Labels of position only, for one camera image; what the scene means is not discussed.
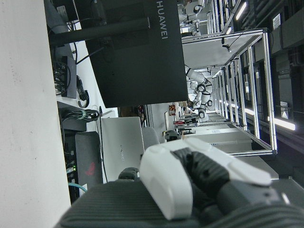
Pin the black Huawei monitor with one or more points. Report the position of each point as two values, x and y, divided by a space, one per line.
137 61

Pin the black computer with red logo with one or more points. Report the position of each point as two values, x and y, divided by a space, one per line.
88 154

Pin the ceiling light strip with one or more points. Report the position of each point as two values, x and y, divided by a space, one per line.
282 123

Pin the aluminium profile frame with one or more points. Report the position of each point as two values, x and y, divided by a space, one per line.
268 95

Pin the white black humanoid robot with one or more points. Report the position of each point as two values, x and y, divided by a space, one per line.
202 88
196 9

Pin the grey docking hub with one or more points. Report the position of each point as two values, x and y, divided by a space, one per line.
71 78

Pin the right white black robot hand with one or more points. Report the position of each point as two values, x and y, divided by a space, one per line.
166 180

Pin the silver Huawei laptop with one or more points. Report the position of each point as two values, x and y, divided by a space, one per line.
121 142

